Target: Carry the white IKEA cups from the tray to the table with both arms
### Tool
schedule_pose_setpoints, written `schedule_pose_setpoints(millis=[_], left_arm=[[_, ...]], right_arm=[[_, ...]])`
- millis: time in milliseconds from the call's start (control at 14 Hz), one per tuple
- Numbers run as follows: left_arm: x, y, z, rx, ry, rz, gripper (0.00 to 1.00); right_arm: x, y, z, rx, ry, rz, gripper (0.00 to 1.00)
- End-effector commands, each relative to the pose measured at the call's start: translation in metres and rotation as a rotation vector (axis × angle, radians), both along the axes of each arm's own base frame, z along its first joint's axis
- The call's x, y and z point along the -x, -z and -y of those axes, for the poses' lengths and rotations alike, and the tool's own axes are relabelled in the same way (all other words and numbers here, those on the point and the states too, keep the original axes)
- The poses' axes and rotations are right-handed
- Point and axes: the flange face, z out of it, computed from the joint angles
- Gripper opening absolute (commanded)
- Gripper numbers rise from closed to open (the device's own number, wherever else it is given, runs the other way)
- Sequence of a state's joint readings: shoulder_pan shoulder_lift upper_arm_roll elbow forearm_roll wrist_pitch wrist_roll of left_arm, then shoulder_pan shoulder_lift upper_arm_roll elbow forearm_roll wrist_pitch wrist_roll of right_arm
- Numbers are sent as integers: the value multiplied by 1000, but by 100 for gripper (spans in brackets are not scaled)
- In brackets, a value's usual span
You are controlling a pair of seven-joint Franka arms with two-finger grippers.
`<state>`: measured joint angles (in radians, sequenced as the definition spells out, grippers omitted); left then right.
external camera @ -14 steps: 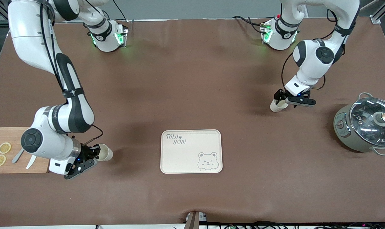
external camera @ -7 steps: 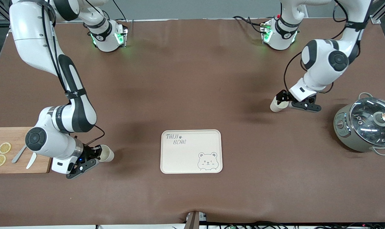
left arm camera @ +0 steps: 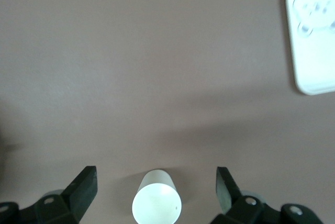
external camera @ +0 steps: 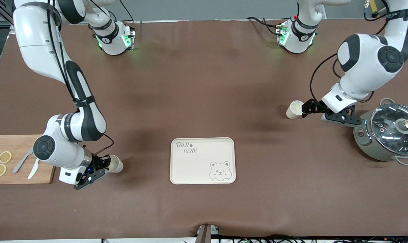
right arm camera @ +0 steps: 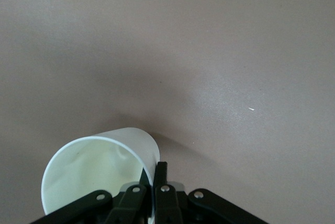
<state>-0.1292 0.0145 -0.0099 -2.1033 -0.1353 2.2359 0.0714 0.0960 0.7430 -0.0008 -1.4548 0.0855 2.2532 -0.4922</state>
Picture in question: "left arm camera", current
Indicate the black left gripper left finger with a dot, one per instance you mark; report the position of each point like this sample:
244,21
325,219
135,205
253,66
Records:
78,197

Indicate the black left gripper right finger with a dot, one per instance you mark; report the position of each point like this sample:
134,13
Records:
230,200

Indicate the white IKEA cup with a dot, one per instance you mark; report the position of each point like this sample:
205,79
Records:
155,203

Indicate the cream bear print tray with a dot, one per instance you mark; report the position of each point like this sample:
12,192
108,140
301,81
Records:
314,59

